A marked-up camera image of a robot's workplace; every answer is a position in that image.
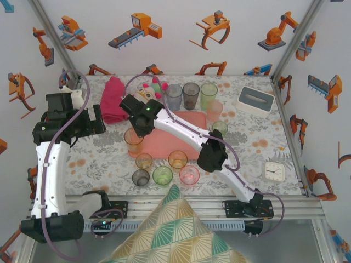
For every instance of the tall orange glass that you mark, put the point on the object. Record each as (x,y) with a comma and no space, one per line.
(133,143)

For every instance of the tall blue glass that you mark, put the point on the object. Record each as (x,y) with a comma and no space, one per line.
(174,96)

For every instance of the tall grey glass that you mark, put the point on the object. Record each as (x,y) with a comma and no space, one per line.
(191,96)

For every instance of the small orange glass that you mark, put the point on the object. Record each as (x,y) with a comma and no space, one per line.
(144,161)
(177,159)

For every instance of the small grey glass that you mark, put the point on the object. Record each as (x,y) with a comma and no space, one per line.
(141,178)

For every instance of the tall green glass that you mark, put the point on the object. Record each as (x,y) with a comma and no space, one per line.
(209,94)

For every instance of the tall peach glass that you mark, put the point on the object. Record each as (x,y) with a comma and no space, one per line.
(214,111)

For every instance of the small pink glass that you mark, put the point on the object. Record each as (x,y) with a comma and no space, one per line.
(189,176)

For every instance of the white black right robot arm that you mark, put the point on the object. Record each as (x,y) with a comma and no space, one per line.
(181,128)

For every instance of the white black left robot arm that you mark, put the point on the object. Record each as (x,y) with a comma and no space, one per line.
(49,178)

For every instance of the white plush toy yellow glasses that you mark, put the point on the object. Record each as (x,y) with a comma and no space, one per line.
(148,93)

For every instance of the pink plastic tray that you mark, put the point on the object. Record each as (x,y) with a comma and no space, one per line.
(170,142)

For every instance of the pink folded towel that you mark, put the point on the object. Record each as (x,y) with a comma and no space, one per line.
(112,101)

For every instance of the small green glass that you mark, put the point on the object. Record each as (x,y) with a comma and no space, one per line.
(220,128)
(162,176)

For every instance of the small circuit board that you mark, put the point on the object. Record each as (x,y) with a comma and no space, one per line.
(103,222)

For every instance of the floral tablecloth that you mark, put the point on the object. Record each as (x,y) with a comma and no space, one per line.
(246,153)

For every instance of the white grey tissue box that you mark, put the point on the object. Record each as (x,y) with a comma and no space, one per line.
(255,102)

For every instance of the green yellow patterned pillow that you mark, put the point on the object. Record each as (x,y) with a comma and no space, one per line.
(175,233)

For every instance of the white square clock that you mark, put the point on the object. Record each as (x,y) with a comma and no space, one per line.
(273,171)

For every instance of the aluminium frame post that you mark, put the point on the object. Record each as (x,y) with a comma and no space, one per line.
(299,35)
(52,35)

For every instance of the aluminium table edge rail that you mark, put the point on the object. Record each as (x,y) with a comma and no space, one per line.
(208,206)

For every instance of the aluminium side rail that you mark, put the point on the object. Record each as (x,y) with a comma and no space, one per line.
(290,137)

